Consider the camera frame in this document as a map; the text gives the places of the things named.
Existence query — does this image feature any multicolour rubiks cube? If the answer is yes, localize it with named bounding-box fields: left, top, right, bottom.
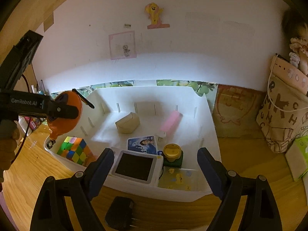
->
left=57, top=136, right=96, bottom=167

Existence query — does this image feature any clear plastic box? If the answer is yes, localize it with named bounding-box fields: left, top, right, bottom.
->
left=158, top=166, right=205, bottom=191

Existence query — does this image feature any green bottle gold cap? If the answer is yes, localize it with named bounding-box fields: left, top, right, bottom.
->
left=163, top=143, right=183, bottom=168

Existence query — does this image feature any white handheld game console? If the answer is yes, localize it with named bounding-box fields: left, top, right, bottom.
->
left=111, top=150, right=163, bottom=187

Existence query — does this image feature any blue white card box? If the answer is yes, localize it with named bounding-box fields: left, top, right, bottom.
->
left=127, top=136, right=157, bottom=155

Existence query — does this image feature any small cream cardboard box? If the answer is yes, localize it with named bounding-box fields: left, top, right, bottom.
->
left=115, top=112, right=141, bottom=134

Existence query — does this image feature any pink ribbed tube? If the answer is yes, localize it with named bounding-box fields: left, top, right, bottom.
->
left=157, top=110, right=182, bottom=138

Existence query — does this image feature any person left hand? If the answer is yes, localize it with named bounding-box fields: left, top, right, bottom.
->
left=1, top=127, right=20, bottom=183

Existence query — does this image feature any red tube pack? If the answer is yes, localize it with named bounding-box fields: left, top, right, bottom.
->
left=24, top=116, right=41, bottom=131

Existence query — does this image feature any brown cartoon cardboard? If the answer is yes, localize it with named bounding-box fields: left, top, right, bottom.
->
left=212, top=85, right=265, bottom=139

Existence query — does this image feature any white plastic storage bin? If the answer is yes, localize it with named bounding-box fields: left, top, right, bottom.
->
left=43, top=85, right=222, bottom=203

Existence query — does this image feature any green tissue pack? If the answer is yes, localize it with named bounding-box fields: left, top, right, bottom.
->
left=285, top=136, right=307, bottom=182

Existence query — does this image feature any patterned canvas bag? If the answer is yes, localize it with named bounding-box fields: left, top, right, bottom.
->
left=256, top=75, right=307, bottom=153

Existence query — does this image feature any rag doll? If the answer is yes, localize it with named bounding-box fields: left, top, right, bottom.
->
left=281, top=8, right=307, bottom=76

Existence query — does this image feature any pink framed wall sticker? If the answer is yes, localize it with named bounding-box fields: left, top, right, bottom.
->
left=109, top=31, right=137, bottom=60

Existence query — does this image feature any yellow pony wall sticker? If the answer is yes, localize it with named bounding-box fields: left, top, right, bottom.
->
left=145, top=3, right=170, bottom=30

